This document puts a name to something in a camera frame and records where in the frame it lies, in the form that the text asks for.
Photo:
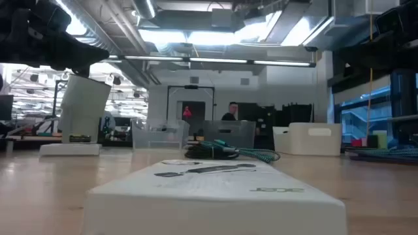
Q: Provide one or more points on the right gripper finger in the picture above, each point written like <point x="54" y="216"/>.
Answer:
<point x="375" y="52"/>

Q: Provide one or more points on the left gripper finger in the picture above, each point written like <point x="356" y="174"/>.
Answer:
<point x="75" y="52"/>
<point x="81" y="71"/>

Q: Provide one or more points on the clear plastic bin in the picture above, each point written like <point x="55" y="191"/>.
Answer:
<point x="156" y="134"/>

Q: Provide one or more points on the white plastic bin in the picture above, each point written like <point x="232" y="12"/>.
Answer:
<point x="307" y="143"/>

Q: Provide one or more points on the grey plastic bin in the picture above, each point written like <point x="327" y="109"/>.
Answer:
<point x="235" y="134"/>

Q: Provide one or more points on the white tilted appliance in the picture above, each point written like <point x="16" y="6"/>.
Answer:
<point x="85" y="107"/>

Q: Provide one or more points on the grey horizontal bar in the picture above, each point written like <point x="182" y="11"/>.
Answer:
<point x="403" y="118"/>

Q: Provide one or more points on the dark computer monitor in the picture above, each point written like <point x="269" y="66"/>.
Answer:
<point x="6" y="107"/>

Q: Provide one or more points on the pale green cup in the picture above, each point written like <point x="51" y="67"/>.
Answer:
<point x="381" y="138"/>

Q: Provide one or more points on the small black box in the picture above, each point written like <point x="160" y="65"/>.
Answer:
<point x="371" y="141"/>

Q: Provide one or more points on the small red box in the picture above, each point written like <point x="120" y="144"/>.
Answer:
<point x="356" y="143"/>

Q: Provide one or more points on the black storage cabinets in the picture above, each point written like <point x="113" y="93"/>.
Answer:
<point x="294" y="114"/>

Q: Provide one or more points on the long ceiling light bar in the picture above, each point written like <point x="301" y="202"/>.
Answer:
<point x="215" y="60"/>

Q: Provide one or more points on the person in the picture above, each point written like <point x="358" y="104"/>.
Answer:
<point x="230" y="114"/>

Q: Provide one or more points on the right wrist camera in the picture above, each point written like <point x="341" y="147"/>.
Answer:
<point x="388" y="21"/>

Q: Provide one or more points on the black vertical post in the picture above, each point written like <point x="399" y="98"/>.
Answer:
<point x="403" y="104"/>

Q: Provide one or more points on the ceiling security camera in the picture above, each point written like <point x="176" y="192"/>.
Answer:
<point x="311" y="49"/>

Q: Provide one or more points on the silver ceiling duct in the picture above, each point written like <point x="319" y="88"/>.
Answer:
<point x="145" y="8"/>

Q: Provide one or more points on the black gantry frame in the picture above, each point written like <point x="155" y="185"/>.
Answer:
<point x="167" y="101"/>

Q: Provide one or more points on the grey wall vent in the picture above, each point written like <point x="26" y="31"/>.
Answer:
<point x="194" y="80"/>
<point x="245" y="81"/>

